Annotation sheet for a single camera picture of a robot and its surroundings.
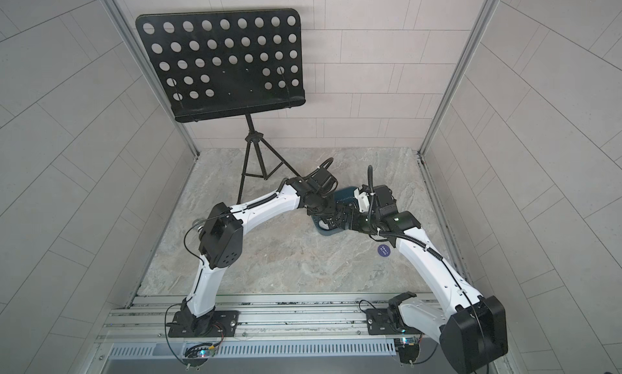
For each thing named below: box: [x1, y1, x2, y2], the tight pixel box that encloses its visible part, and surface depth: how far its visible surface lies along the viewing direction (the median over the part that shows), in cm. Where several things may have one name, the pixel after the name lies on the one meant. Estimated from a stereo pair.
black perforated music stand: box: [136, 8, 307, 204], surface depth 63 cm
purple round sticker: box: [377, 243, 392, 258], surface depth 88 cm
